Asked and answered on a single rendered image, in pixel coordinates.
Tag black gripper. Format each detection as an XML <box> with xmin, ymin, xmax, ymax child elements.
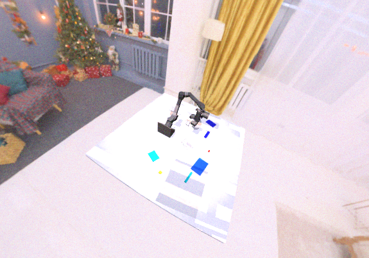
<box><xmin>190</xmin><ymin>115</ymin><xmax>203</xmax><ymax>126</ymax></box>

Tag cyan flat square plate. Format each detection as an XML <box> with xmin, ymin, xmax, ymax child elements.
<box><xmin>148</xmin><ymin>151</ymin><xmax>159</xmax><ymax>162</ymax></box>

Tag blue flat plate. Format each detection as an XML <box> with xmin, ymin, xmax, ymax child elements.
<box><xmin>206</xmin><ymin>119</ymin><xmax>216</xmax><ymax>127</ymax></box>
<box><xmin>191</xmin><ymin>158</ymin><xmax>208</xmax><ymax>175</ymax></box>

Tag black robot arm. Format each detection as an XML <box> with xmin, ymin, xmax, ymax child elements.
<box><xmin>164</xmin><ymin>91</ymin><xmax>210</xmax><ymax>128</ymax></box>

